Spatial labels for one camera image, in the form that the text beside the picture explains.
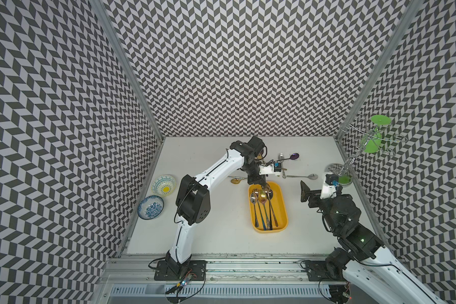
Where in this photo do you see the green plastic goblet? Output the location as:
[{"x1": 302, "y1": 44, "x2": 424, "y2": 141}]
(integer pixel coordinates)
[{"x1": 334, "y1": 114, "x2": 392, "y2": 186}]

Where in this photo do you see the chrome cup holder rack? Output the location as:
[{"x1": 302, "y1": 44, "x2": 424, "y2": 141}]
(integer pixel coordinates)
[{"x1": 324, "y1": 115, "x2": 408, "y2": 187}]

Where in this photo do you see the yellow storage box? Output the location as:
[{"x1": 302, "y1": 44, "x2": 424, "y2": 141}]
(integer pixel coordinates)
[{"x1": 248, "y1": 181, "x2": 288, "y2": 234}]

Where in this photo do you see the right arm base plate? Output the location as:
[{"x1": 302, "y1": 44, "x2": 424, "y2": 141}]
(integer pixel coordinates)
[{"x1": 301, "y1": 260, "x2": 345, "y2": 282}]

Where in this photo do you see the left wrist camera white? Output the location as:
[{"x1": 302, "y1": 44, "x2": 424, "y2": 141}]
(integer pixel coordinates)
[{"x1": 259, "y1": 162, "x2": 282, "y2": 177}]

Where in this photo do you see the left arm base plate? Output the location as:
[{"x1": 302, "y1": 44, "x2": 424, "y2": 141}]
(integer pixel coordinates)
[{"x1": 154, "y1": 260, "x2": 207, "y2": 281}]

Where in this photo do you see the blue patterned bowl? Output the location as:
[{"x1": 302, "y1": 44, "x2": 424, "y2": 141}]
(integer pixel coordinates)
[{"x1": 138, "y1": 195, "x2": 164, "y2": 220}]

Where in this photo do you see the aluminium rail frame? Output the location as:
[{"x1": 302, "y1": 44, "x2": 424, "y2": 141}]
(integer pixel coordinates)
[{"x1": 94, "y1": 253, "x2": 423, "y2": 304}]

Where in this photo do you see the gold bowl ornate spoon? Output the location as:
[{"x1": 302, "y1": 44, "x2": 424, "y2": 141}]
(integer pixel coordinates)
[{"x1": 259, "y1": 189, "x2": 272, "y2": 230}]

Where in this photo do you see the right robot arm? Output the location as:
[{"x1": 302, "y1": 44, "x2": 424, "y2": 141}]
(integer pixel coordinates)
[{"x1": 300, "y1": 174, "x2": 443, "y2": 303}]

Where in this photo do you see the silver spoon ornate handle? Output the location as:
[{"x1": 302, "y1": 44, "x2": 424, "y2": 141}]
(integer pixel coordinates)
[{"x1": 250, "y1": 192, "x2": 259, "y2": 228}]

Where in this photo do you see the silver spoon upright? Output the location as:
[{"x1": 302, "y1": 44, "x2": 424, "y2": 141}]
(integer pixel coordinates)
[{"x1": 278, "y1": 153, "x2": 286, "y2": 179}]

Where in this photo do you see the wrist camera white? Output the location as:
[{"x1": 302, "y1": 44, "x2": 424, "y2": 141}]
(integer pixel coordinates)
[
  {"x1": 259, "y1": 162, "x2": 282, "y2": 177},
  {"x1": 320, "y1": 172, "x2": 339, "y2": 200}
]

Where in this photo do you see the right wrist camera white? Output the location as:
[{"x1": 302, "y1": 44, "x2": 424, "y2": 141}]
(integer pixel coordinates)
[{"x1": 320, "y1": 172, "x2": 339, "y2": 200}]

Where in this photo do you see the copper rose spoon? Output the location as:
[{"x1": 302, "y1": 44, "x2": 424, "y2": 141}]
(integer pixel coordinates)
[{"x1": 264, "y1": 184, "x2": 279, "y2": 230}]

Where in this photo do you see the purple spoon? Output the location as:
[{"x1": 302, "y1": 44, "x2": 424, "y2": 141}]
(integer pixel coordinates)
[{"x1": 279, "y1": 153, "x2": 300, "y2": 162}]

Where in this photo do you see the patterned ceramic plate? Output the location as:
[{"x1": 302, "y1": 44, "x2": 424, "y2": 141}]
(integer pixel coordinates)
[{"x1": 151, "y1": 175, "x2": 176, "y2": 197}]

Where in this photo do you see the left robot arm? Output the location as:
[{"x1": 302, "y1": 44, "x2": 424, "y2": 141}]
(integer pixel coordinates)
[{"x1": 165, "y1": 136, "x2": 267, "y2": 277}]

